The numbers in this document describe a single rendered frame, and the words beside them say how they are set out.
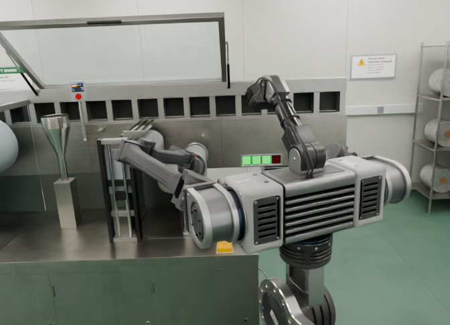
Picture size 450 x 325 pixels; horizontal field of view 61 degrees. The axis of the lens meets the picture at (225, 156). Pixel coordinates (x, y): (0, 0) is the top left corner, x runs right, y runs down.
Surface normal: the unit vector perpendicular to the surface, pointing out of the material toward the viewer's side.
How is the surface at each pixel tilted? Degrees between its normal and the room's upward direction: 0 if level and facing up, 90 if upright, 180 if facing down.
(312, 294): 90
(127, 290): 90
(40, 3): 90
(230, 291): 90
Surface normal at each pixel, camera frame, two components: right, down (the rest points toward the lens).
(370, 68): 0.00, 0.26
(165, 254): -0.04, -0.96
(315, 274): 0.38, 0.22
